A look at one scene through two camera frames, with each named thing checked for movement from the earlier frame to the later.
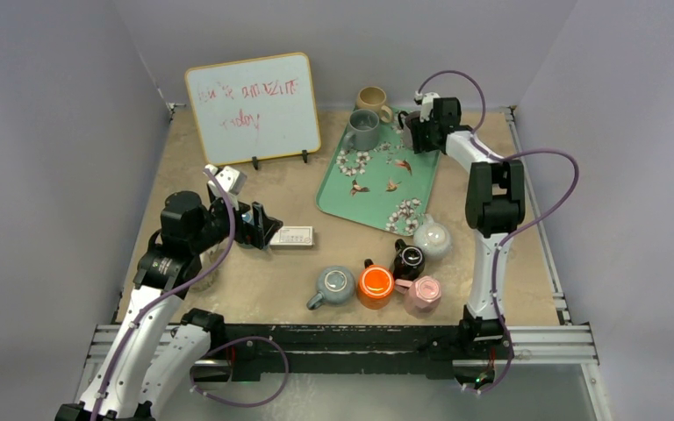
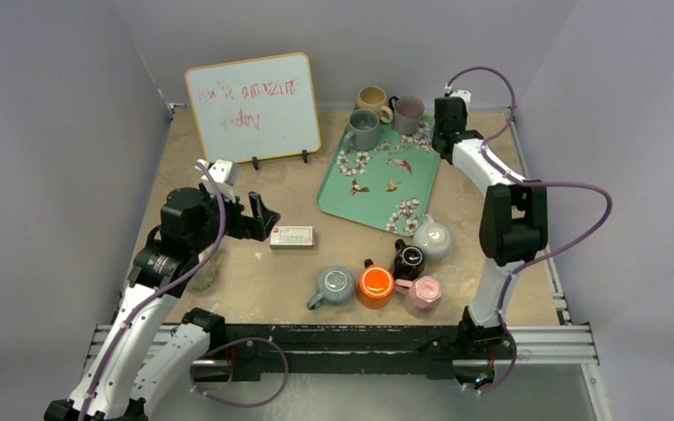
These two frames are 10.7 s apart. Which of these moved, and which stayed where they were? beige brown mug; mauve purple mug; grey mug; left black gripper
Moved: mauve purple mug
Stayed: left black gripper; beige brown mug; grey mug
